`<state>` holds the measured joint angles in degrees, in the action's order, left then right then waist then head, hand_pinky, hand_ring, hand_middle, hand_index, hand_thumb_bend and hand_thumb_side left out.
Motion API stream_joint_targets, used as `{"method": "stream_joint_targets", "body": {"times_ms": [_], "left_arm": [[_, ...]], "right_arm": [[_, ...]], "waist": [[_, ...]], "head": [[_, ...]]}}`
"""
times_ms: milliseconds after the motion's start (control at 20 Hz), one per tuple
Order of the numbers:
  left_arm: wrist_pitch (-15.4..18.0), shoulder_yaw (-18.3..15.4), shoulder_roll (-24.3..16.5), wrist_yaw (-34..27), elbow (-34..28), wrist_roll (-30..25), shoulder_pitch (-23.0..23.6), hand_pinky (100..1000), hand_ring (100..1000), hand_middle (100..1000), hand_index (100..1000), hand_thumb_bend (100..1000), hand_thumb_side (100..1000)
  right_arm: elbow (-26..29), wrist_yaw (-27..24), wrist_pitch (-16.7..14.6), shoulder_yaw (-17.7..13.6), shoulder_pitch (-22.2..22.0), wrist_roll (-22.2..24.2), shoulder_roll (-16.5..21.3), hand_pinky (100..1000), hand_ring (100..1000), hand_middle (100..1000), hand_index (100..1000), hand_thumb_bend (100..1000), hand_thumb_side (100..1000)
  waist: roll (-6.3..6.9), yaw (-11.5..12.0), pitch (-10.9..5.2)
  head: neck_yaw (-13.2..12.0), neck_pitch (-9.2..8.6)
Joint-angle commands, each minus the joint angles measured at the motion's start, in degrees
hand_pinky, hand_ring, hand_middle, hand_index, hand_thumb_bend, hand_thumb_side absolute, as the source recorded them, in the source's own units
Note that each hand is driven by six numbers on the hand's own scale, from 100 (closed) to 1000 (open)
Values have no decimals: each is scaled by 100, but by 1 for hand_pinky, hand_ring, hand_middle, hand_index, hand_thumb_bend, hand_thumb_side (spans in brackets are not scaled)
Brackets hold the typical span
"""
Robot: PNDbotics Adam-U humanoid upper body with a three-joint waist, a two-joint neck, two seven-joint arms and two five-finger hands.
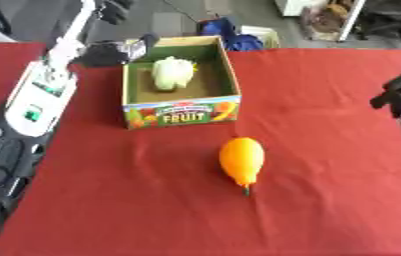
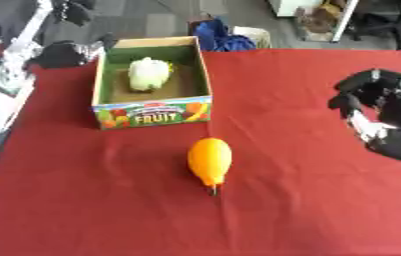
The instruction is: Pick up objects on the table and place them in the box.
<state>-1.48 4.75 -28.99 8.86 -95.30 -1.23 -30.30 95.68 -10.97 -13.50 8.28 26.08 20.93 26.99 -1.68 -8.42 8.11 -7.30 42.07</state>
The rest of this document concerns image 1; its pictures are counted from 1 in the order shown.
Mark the white carton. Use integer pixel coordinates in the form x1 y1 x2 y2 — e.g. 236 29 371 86
240 25 283 50

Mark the white-green toy cabbage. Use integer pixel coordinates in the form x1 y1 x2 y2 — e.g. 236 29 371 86
151 56 199 92

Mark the orange toy fruit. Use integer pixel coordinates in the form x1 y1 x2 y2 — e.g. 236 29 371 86
217 136 267 197

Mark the white slanted pole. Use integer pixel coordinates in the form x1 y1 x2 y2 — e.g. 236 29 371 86
334 0 368 43
61 0 99 44

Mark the cardboard box with green inside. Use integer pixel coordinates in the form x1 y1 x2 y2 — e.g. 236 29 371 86
121 35 244 131

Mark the black office chair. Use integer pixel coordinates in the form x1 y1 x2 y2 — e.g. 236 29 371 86
352 0 401 50

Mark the blue bag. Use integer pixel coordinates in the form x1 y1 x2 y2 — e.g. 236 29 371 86
196 16 267 52

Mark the brown bag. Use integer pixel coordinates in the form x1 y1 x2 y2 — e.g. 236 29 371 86
298 0 353 35

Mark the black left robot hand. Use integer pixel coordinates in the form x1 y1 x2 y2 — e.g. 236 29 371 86
72 32 162 68

